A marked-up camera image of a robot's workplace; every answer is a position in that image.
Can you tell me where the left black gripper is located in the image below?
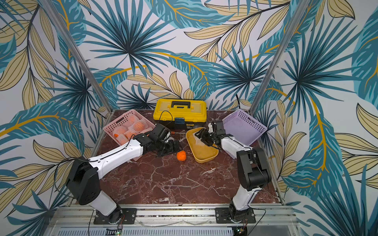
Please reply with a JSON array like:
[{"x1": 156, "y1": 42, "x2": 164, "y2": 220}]
[{"x1": 156, "y1": 139, "x2": 184, "y2": 158}]

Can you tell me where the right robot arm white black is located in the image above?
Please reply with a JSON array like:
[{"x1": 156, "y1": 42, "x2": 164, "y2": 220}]
[{"x1": 195, "y1": 121, "x2": 271, "y2": 222}]

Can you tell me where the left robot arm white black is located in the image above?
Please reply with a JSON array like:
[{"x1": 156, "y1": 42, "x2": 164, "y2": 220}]
[{"x1": 66, "y1": 124, "x2": 183, "y2": 219}]

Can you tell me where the yellow oval tray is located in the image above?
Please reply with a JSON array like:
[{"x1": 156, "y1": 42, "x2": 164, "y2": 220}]
[{"x1": 186, "y1": 127, "x2": 219, "y2": 163}]

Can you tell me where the yellow black toolbox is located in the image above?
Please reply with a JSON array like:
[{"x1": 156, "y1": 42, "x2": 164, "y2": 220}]
[{"x1": 153, "y1": 99, "x2": 207, "y2": 130}]

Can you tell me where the purple plastic basket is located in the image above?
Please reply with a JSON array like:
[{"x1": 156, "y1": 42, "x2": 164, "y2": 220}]
[{"x1": 222, "y1": 109, "x2": 267, "y2": 146}]

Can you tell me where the netted orange middle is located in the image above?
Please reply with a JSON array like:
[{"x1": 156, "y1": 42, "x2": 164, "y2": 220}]
[{"x1": 130, "y1": 120, "x2": 149, "y2": 132}]

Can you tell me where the netted orange front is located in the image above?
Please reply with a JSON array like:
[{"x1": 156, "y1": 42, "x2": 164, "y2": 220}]
[{"x1": 116, "y1": 131, "x2": 139, "y2": 145}]

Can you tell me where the pink plastic basket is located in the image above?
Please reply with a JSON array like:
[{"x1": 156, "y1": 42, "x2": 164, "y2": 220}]
[{"x1": 103, "y1": 109, "x2": 155, "y2": 146}]

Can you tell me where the orange handled screwdriver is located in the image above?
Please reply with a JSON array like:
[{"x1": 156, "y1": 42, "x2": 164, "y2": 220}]
[{"x1": 171, "y1": 131, "x2": 186, "y2": 135}]

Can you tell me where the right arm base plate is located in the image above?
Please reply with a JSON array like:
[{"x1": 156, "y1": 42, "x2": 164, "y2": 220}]
[{"x1": 215, "y1": 207, "x2": 256, "y2": 224}]

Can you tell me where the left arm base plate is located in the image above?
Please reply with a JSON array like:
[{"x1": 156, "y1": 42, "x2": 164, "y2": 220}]
[{"x1": 94, "y1": 207, "x2": 137, "y2": 225}]

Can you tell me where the front aluminium rail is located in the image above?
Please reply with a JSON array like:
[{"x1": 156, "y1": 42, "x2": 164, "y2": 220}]
[{"x1": 44, "y1": 204, "x2": 303, "y2": 236}]

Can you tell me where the left aluminium frame post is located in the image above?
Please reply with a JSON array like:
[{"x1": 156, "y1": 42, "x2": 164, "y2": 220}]
[{"x1": 40, "y1": 0, "x2": 113, "y2": 113}]

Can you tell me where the aluminium frame post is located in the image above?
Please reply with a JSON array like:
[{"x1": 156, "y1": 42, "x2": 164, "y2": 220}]
[
  {"x1": 249, "y1": 0, "x2": 310, "y2": 116},
  {"x1": 40, "y1": 0, "x2": 113, "y2": 113}
]

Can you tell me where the right aluminium frame post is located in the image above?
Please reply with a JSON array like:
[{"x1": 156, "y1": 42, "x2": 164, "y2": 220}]
[{"x1": 249, "y1": 0, "x2": 310, "y2": 116}]

